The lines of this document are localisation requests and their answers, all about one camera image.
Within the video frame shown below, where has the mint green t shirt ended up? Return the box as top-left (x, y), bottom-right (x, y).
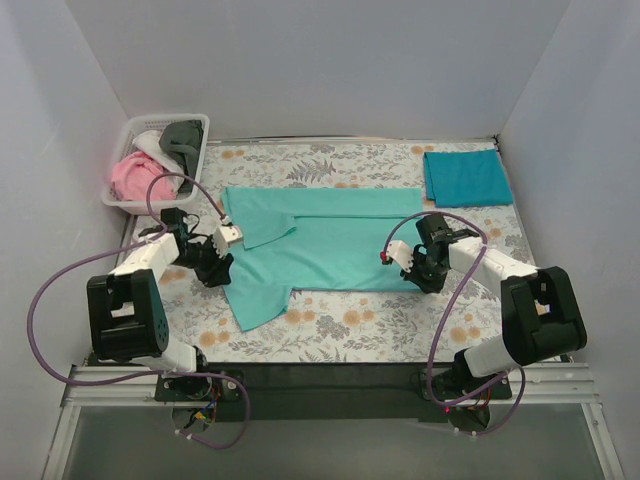
top-left (222, 187), bottom-right (423, 331)

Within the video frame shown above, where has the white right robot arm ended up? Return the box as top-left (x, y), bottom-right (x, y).
top-left (380, 212), bottom-right (587, 402)

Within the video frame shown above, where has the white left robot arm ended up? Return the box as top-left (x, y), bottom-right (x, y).
top-left (87, 208), bottom-right (243, 375)

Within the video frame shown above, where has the folded teal t shirt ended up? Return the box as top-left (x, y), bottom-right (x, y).
top-left (423, 149), bottom-right (513, 208)

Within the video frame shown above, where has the pink t shirt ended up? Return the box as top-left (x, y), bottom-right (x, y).
top-left (110, 151), bottom-right (180, 201)

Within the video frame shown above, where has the dark grey t shirt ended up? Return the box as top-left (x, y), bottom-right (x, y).
top-left (159, 120), bottom-right (204, 178)

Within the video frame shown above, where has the white plastic laundry basket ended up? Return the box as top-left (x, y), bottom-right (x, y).
top-left (101, 113), bottom-right (210, 216)

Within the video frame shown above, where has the white t shirt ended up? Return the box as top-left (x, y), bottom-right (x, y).
top-left (133, 130), bottom-right (184, 173)

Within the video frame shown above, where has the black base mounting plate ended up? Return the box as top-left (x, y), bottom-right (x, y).
top-left (154, 362), bottom-right (491, 423)

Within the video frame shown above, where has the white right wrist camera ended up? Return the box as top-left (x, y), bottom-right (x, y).
top-left (380, 240), bottom-right (414, 273)

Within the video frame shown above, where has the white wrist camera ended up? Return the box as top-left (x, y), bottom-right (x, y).
top-left (213, 225), bottom-right (244, 258)
top-left (380, 240), bottom-right (414, 273)

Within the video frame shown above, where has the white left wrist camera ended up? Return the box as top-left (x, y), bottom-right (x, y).
top-left (213, 225), bottom-right (244, 258)

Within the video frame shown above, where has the aluminium frame rail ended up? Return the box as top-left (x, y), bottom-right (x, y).
top-left (61, 365), bottom-right (165, 407)

